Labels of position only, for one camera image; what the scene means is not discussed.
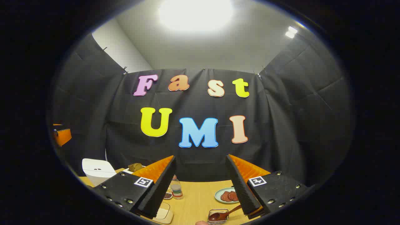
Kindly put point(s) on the black backdrop cloth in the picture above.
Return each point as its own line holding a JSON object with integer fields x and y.
{"x": 200, "y": 156}

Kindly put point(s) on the large ceiling light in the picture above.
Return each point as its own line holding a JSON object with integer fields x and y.
{"x": 195, "y": 14}

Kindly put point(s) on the white rice cooker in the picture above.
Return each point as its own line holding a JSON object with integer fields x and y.
{"x": 98, "y": 172}

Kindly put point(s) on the brown meat slice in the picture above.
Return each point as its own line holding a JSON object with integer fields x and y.
{"x": 225, "y": 196}
{"x": 233, "y": 195}

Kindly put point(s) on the pale green plate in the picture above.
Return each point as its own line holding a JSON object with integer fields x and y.
{"x": 217, "y": 197}

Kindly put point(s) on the white divided bean dish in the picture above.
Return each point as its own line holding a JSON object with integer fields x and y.
{"x": 167, "y": 195}

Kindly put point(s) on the brown wooden spoon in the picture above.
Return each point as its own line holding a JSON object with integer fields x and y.
{"x": 223, "y": 215}

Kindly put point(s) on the brown toast slice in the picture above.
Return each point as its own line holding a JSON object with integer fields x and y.
{"x": 136, "y": 167}

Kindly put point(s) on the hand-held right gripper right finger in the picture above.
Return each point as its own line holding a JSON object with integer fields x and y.
{"x": 242, "y": 190}

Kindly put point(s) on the clear plastic bottle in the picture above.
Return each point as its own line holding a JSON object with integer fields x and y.
{"x": 176, "y": 189}

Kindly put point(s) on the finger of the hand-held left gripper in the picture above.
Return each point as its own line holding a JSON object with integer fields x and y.
{"x": 64, "y": 137}

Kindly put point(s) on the small ceiling light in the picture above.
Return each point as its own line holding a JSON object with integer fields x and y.
{"x": 291, "y": 32}

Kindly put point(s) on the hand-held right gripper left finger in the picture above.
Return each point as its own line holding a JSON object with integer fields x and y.
{"x": 162, "y": 187}

